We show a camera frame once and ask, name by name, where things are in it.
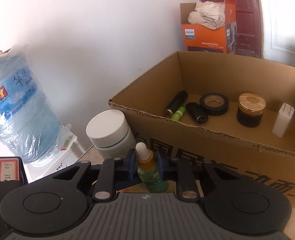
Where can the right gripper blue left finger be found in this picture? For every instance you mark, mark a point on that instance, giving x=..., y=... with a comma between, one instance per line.
x=130, y=163

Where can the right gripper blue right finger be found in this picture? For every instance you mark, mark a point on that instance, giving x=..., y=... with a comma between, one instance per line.
x=163, y=164

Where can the green dropper bottle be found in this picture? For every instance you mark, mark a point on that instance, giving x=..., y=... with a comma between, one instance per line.
x=148, y=170

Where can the green lip balm tube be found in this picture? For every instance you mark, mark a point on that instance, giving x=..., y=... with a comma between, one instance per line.
x=178, y=114

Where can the small black case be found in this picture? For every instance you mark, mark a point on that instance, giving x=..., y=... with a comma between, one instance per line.
x=196, y=112

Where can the black cylindrical flashlight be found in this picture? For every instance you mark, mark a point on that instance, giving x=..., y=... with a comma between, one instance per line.
x=175, y=103

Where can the gold lidded dark jar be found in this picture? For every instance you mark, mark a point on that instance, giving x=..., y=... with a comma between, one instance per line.
x=250, y=109

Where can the white supplement bottle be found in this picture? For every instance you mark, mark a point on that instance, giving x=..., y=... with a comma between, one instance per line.
x=111, y=134

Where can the blue water jug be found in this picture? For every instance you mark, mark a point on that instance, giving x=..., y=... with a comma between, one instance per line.
x=28, y=125

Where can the large brown cardboard box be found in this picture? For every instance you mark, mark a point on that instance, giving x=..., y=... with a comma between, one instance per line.
x=255, y=152

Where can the orange Philips appliance box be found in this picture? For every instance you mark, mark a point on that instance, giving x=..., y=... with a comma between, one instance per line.
x=199, y=38

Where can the white cloth in box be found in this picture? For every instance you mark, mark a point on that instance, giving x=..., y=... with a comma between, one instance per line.
x=209, y=14

